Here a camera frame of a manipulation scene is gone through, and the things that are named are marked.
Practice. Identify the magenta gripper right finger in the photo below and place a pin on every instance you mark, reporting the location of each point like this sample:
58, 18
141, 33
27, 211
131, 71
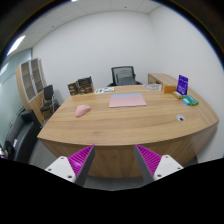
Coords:
154, 166

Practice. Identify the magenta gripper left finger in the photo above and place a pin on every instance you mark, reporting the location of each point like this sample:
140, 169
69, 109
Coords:
75, 167

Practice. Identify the pink computer mouse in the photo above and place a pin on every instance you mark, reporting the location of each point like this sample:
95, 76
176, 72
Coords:
81, 110

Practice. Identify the pink blue mouse pad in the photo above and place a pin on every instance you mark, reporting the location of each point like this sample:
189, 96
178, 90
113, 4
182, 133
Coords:
126, 100

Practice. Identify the wooden office desk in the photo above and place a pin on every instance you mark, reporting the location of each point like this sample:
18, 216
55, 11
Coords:
165, 125

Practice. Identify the black leather sofa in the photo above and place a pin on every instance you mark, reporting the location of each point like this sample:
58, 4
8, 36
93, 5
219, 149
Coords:
22, 137

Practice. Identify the black visitor chair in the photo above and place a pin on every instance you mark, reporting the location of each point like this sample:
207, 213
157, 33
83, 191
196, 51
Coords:
48, 102

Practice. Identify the blue packet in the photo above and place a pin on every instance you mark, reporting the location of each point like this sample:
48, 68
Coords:
186, 101

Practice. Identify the green packet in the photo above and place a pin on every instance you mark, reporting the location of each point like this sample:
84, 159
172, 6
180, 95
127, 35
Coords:
192, 100

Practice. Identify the yellow small packet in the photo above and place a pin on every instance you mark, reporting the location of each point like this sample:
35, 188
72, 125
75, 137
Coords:
177, 95

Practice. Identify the orange wooden box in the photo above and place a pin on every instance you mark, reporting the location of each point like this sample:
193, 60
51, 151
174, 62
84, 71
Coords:
169, 88

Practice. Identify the dark small box left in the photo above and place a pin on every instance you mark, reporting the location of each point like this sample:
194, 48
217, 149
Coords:
73, 90

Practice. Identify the dark printed box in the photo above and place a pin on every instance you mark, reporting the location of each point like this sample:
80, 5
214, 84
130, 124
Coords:
85, 85

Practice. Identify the purple standing card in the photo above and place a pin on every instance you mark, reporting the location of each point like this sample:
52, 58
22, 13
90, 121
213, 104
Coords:
182, 85

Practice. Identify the white green leaflet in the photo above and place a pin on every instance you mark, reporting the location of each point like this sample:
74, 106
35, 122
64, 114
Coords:
104, 90

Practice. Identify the wooden side cabinet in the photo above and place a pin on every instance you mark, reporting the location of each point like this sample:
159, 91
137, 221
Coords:
164, 79

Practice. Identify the black mesh office chair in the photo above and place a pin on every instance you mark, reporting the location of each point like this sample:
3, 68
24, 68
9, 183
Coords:
123, 75

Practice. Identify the wooden bookshelf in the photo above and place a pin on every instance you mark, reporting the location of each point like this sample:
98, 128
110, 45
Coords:
31, 83

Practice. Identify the ceiling light strip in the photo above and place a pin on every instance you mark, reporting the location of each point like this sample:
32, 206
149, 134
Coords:
15, 45

